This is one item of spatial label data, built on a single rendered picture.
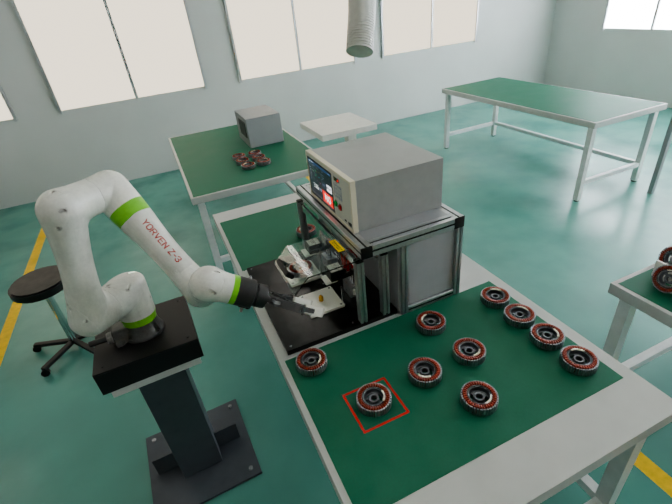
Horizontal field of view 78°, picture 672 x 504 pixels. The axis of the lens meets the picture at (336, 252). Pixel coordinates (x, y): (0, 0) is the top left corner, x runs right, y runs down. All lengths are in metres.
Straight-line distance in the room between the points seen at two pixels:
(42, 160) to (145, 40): 1.94
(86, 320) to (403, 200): 1.16
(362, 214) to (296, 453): 1.26
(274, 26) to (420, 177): 4.93
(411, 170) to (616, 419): 1.00
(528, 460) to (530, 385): 0.26
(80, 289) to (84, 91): 4.76
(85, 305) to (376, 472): 1.02
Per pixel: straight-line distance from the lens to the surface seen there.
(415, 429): 1.37
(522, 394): 1.50
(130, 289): 1.65
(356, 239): 1.50
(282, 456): 2.26
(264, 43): 6.28
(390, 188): 1.54
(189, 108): 6.17
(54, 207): 1.37
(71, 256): 1.45
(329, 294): 1.79
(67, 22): 6.07
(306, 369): 1.49
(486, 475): 1.32
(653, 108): 4.80
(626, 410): 1.57
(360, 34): 2.68
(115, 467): 2.55
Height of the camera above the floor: 1.87
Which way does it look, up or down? 32 degrees down
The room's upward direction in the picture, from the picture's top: 7 degrees counter-clockwise
